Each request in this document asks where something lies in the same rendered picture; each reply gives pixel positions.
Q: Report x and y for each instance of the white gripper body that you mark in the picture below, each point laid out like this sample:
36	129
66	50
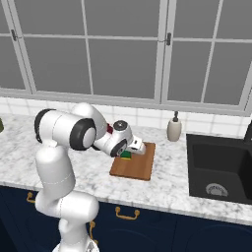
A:
139	150

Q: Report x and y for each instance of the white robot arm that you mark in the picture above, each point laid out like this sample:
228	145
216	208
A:
55	170

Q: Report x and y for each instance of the green and yellow sponge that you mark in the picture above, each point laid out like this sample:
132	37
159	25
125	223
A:
126	155

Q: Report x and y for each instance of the wooden cutting board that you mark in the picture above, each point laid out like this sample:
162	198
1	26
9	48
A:
136	165

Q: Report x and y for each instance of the dark red round object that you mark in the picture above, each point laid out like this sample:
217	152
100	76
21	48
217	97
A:
109	128

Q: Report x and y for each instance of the beige soap dispenser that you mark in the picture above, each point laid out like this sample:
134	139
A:
174	129

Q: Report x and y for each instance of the black sink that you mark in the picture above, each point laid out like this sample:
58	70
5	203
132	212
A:
216	164

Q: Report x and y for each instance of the white framed window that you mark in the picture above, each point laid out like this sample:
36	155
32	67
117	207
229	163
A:
10	62
187	69
121	65

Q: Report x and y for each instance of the black tap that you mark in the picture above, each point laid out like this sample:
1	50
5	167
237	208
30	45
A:
248	133

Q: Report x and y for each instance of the black window latch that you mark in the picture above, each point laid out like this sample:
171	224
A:
13	34
168	38

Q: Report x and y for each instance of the dark green object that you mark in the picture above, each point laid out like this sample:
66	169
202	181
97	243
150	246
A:
1	125

